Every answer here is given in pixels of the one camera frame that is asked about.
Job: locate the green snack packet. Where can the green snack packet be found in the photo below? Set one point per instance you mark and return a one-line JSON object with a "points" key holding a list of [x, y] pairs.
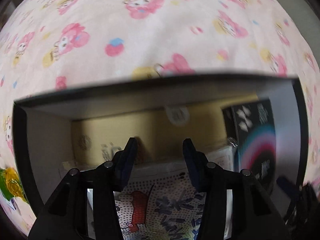
{"points": [[10, 182]]}

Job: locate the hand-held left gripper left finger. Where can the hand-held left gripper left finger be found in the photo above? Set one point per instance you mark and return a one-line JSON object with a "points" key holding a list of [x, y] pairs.
{"points": [[130, 155]]}

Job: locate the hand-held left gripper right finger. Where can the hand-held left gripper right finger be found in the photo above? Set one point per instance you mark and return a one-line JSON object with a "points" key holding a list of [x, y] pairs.
{"points": [[191, 160]]}

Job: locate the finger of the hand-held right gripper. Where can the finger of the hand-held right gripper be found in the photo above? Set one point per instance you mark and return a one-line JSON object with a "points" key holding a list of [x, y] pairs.
{"points": [[287, 187]]}

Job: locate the black box rainbow print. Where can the black box rainbow print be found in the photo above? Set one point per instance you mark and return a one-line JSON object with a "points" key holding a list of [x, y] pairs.
{"points": [[255, 142]]}

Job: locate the pink printed blanket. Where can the pink printed blanket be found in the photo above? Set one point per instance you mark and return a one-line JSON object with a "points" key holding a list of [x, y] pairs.
{"points": [[150, 30]]}

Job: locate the white dotted packet red dog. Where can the white dotted packet red dog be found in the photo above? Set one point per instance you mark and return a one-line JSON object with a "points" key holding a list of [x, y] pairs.
{"points": [[160, 205]]}

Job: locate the brown flat package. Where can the brown flat package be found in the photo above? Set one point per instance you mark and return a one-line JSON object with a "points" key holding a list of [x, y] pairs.
{"points": [[150, 130]]}

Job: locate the black cardboard box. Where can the black cardboard box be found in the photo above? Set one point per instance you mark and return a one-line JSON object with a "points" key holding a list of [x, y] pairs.
{"points": [[50, 130]]}

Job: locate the small white packet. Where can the small white packet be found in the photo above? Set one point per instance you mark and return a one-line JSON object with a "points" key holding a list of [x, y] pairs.
{"points": [[222, 157]]}

